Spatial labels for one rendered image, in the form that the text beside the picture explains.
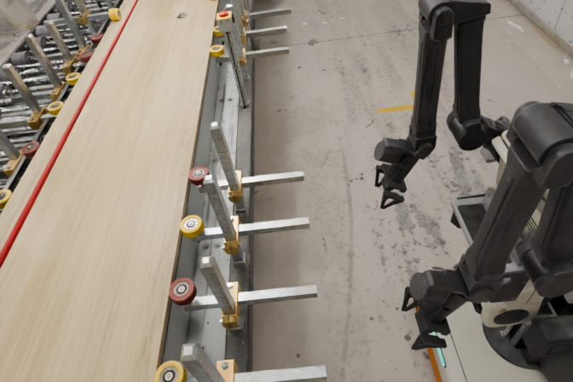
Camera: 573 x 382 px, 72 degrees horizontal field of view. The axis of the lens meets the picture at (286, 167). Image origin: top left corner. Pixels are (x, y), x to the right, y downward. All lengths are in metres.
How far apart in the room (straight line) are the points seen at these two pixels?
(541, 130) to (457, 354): 1.37
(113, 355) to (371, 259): 1.48
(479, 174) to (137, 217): 2.12
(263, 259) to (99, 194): 1.06
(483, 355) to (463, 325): 0.13
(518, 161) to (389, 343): 1.59
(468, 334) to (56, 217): 1.70
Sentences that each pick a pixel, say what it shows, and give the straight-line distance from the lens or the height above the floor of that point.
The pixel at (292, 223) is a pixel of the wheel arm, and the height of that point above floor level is 0.85.
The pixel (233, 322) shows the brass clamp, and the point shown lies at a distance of 1.32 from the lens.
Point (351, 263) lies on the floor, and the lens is 2.32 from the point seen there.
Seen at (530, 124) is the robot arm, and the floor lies 1.62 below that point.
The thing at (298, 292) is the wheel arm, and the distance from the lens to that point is 1.33.
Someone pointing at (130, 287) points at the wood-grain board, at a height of 0.90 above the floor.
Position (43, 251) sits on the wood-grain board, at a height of 0.90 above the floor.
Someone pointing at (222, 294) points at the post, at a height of 0.95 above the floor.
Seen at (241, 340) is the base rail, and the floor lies 0.70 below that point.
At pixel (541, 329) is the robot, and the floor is 0.75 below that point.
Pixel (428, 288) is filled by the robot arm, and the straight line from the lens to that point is 0.89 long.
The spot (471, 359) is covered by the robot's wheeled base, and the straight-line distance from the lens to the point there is 1.88.
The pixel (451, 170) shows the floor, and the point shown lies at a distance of 2.84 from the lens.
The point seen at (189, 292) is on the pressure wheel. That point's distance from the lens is 1.30.
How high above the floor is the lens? 2.00
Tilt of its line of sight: 45 degrees down
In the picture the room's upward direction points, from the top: 9 degrees counter-clockwise
